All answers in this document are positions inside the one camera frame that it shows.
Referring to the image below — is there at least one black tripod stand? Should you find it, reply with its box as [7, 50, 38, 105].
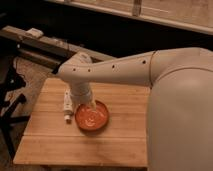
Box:
[0, 48, 29, 158]

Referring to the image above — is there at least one long grey metal rail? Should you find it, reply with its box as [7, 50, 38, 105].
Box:
[0, 26, 113, 61]

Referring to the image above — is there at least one orange ceramic bowl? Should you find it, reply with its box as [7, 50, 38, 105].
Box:
[75, 101, 109, 131]

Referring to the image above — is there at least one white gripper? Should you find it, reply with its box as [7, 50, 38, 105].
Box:
[70, 83, 97, 110]

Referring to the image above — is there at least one small white box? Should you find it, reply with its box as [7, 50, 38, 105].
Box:
[26, 28, 43, 38]

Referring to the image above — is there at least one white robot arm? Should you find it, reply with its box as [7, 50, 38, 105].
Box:
[55, 47, 213, 171]

